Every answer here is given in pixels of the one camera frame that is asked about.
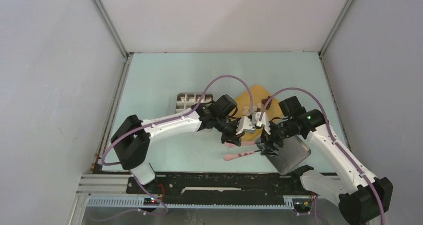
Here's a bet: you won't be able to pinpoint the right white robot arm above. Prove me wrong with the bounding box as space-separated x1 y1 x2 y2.
253 96 393 225

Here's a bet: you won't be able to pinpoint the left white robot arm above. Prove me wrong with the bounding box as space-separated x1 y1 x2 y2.
110 94 253 193

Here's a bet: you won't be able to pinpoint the yellow plastic tray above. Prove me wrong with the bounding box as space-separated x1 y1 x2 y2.
231 85 285 142

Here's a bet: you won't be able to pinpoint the white compartment chocolate box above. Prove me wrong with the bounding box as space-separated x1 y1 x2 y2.
175 93 213 113

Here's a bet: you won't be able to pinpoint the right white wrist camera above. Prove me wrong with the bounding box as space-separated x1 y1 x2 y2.
251 112 271 137

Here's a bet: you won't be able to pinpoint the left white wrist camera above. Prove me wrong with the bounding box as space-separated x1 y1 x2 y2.
235 116 256 136

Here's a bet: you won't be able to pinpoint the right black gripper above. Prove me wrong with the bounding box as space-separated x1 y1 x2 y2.
260 118 296 156

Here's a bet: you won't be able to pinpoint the silver metal box lid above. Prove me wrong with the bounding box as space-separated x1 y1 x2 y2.
266 135 311 175

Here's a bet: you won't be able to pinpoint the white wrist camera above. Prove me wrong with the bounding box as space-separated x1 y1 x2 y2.
251 112 271 137
235 116 256 136

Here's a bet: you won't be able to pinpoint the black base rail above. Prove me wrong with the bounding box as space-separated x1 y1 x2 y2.
126 172 316 207

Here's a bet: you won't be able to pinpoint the pink handled metal tongs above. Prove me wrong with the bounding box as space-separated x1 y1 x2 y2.
223 141 261 161

